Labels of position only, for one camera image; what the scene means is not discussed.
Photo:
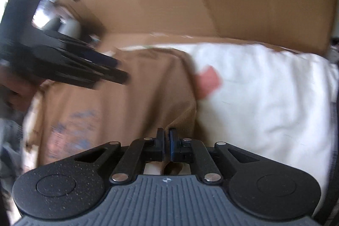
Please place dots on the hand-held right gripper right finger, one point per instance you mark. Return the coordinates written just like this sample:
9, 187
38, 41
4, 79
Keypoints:
172, 144

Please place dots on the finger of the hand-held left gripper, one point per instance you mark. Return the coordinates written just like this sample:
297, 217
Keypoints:
90, 55
100, 75

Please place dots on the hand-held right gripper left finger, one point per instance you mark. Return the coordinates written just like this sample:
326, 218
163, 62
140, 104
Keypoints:
160, 142

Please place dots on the brown printed t-shirt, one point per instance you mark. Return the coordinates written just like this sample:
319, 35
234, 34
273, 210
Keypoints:
145, 88

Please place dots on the person's left hand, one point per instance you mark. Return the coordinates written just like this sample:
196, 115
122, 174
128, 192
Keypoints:
18, 91

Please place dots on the cream cartoon bear bedsheet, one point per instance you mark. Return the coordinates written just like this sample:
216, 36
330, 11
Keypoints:
264, 96

